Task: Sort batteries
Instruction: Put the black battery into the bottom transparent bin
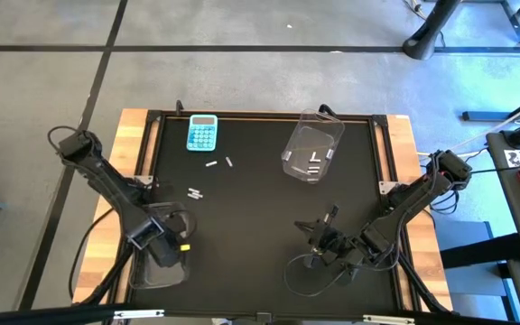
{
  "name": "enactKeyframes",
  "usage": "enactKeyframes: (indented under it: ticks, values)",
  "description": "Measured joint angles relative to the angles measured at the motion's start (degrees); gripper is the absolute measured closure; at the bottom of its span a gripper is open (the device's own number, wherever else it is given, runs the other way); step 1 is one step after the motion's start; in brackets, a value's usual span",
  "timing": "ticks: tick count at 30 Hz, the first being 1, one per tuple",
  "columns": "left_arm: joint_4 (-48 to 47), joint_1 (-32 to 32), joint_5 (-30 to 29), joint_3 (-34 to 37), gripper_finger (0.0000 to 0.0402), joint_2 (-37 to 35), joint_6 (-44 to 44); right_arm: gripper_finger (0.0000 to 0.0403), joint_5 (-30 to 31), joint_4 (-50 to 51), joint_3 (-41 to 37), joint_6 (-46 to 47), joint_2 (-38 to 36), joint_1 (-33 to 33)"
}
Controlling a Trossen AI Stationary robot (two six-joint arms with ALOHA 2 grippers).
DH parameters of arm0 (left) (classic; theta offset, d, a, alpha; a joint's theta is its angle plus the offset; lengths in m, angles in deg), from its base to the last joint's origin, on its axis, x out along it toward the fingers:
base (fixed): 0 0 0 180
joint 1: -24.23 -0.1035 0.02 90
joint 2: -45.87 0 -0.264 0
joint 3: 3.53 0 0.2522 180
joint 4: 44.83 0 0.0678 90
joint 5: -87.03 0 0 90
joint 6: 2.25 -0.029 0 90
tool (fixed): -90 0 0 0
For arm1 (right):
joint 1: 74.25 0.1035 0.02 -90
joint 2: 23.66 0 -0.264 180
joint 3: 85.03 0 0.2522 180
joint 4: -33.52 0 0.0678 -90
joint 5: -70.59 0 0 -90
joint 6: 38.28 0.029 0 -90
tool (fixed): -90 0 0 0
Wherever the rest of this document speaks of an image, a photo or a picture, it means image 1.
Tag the grey side table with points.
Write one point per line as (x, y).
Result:
(508, 203)

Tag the silver corner bracket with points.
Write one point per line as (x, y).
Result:
(145, 178)
(384, 186)

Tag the black table foot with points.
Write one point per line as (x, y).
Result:
(481, 116)

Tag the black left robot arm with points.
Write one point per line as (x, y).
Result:
(106, 180)

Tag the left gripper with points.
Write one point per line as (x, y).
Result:
(167, 253)

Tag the black stand base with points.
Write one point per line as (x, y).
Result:
(427, 40)

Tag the silver mounting plate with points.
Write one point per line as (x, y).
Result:
(138, 313)
(388, 319)

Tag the black aluminium table frame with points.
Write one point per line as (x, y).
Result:
(251, 115)

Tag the black clamp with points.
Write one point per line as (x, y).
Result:
(327, 108)
(179, 108)

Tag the black overhead beam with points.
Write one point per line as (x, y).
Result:
(39, 314)

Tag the black metal beam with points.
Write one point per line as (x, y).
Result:
(481, 253)

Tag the clear plastic bin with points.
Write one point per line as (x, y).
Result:
(305, 140)
(151, 277)

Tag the teal calculator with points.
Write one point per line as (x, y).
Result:
(201, 135)

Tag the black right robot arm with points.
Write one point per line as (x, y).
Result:
(404, 207)

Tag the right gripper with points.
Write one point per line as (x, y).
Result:
(346, 248)

